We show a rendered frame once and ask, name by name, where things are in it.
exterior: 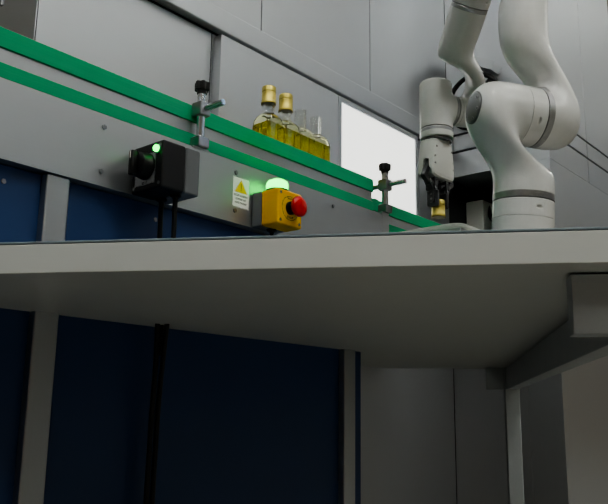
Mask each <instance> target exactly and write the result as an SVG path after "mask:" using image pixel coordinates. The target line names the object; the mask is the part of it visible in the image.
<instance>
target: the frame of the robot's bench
mask: <svg viewBox="0 0 608 504"><path fill-rule="evenodd" d="M566 287H567V304H568V321H567V322H566V323H564V324H563V325H562V326H560V327H559V328H558V329H556V330H555V331H554V332H553V333H551V334H550V335H549V336H547V337H546V338H545V339H543V340H542V341H541V342H539V343H538V344H537V345H536V346H534V347H533V348H532V349H530V350H529V351H528V352H526V353H525V354H524V355H522V356H521V357H520V358H519V359H517V360H516V361H515V362H513V363H512V364H511V365H509V366H508V367H504V368H486V369H485V374H486V389H487V390H504V406H505V431H506V457H507V482H508V504H525V503H524V480H523V457H522V434H521V412H520V388H522V387H525V386H528V385H530V384H533V383H536V382H538V381H541V380H544V379H546V378H549V377H551V376H554V375H557V374H559V373H562V372H565V371H567V370H570V369H573V368H575V367H578V366H581V365H583V364H586V363H589V362H591V361H594V360H597V359H599V358H602V357H605V356H607V355H608V274H572V275H570V276H569V278H568V279H567V280H566Z"/></svg>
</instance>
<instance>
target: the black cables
mask: <svg viewBox="0 0 608 504"><path fill-rule="evenodd" d="M177 209H178V197H173V206H172V226H171V238H176V230H177ZM163 211H164V201H159V210H158V231H157V238H162V233H163ZM169 325H170V324H164V325H160V324H155V337H154V359H153V374H152V387H151V398H150V410H149V423H148V437H147V453H146V468H145V485H144V501H143V504H155V490H156V473H157V457H158V441H159V425H160V412H161V399H162V388H163V378H164V369H165V359H166V350H167V342H168V333H169ZM163 329H164V331H163ZM162 338H163V340H162ZM159 356H161V357H160V367H159V376H158V362H159ZM157 377H158V386H157ZM156 390H157V397H156ZM155 401H156V409H155ZM154 413H155V422H154ZM153 427H154V437H153ZM152 442H153V452H152ZM151 458H152V468H151ZM150 474H151V485H150ZM149 491H150V502H149Z"/></svg>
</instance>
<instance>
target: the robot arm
mask: <svg viewBox="0 0 608 504"><path fill-rule="evenodd" d="M491 1H492V0H452V2H451V5H450V9H449V12H448V15H447V19H446V22H445V25H444V28H443V32H442V35H441V38H440V41H439V45H438V56H439V58H440V59H441V60H442V61H444V62H446V63H448V64H450V65H452V66H454V67H456V68H457V69H459V70H460V71H461V72H462V73H463V74H464V77H465V88H464V92H463V95H462V96H461V97H456V96H454V95H453V93H452V83H451V81H450V80H448V79H445V78H440V77H435V78H429V79H426V80H424V81H422V82H421V83H420V85H419V111H420V141H421V144H420V149H419V161H418V175H419V177H420V178H421V179H423V180H424V183H425V185H426V191H428V192H427V206H428V207H434V206H439V199H443V200H445V210H446V209H448V208H449V198H448V194H449V193H450V190H451V189H452V188H453V187H454V185H453V180H454V164H453V154H452V148H451V144H452V140H453V135H454V132H453V126H454V127H462V128H467V130H468V133H469V135H470V137H471V139H472V141H473V143H474V144H475V146H476V148H477V149H478V151H479V152H480V154H481V155H482V157H483V158H484V160H485V161H486V163H487V165H488V166H489V169H490V171H491V174H492V180H493V199H492V230H498V229H536V228H555V180H554V177H553V175H552V173H551V172H550V171H549V170H548V169H547V168H545V167H544V166H543V165H542V164H541V163H539V162H538V161H537V160H536V159H535V158H534V157H533V156H532V155H531V154H530V153H529V152H528V151H527V150H526V149H525V147H527V148H533V149H540V150H558V149H561V148H563V147H566V146H567V145H568V144H570V143H571V142H572V141H573V140H574V138H575V137H576V135H577V133H578V130H579V127H580V120H581V115H580V108H579V104H578V101H577V98H576V96H575V93H574V91H573V89H572V87H571V85H570V83H569V81H568V79H567V78H566V76H565V74H564V72H563V70H562V69H561V67H560V65H559V64H558V62H557V60H556V58H555V56H554V54H553V52H552V49H551V46H550V41H549V33H548V0H501V2H500V5H499V10H498V32H499V42H500V47H501V50H502V54H503V56H504V58H505V60H506V62H507V64H508V65H509V66H510V68H511V69H512V70H513V71H514V73H515V74H516V75H517V76H518V77H519V79H520V80H521V81H522V83H523V84H524V85H520V84H515V83H509V82H500V81H493V82H488V83H485V78H484V75H483V72H482V70H481V68H480V66H479V64H478V63H477V61H476V59H475V56H474V50H475V46H476V44H477V41H478V38H479V35H480V32H481V30H482V27H483V24H484V21H485V18H486V16H487V13H488V10H489V7H490V4H491ZM444 180H445V182H444ZM443 185H445V187H443V188H442V187H441V186H443ZM436 189H438V190H436Z"/></svg>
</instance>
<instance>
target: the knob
mask: <svg viewBox="0 0 608 504"><path fill-rule="evenodd" d="M154 168H155V159H154V156H153V155H152V154H150V153H143V152H138V151H136V150H133V149H132V150H130V151H129V163H128V174H129V175H132V176H135V177H137V178H138V179H141V180H147V179H148V178H149V177H150V176H151V175H152V173H153V171H154Z"/></svg>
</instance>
